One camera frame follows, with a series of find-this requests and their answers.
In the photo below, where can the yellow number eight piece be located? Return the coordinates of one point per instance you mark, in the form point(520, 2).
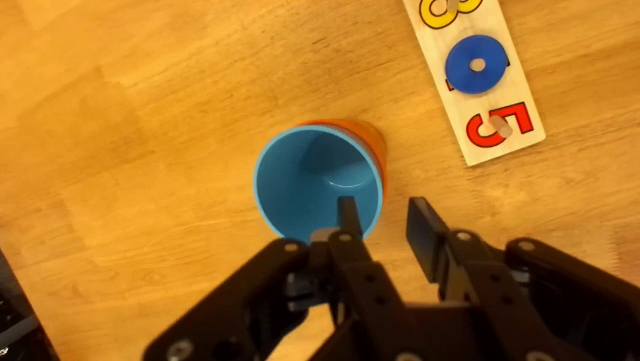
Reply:
point(432, 16)

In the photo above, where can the orange plastic cup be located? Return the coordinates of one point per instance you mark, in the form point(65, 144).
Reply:
point(373, 137)

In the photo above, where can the wooden number puzzle board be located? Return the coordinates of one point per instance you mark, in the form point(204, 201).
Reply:
point(517, 84)

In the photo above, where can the black side platform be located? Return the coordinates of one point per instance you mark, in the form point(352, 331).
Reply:
point(17, 321)

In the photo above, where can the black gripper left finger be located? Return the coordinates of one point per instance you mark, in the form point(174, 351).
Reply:
point(361, 282)

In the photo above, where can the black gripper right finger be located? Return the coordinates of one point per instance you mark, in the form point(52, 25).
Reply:
point(487, 288)

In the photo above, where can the blue plastic cup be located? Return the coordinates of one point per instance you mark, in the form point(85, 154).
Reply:
point(300, 174)

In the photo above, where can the red number five piece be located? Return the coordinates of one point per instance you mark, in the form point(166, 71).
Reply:
point(474, 132)

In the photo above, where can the blue round puzzle piece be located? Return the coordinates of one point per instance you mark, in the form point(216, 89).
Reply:
point(466, 81)

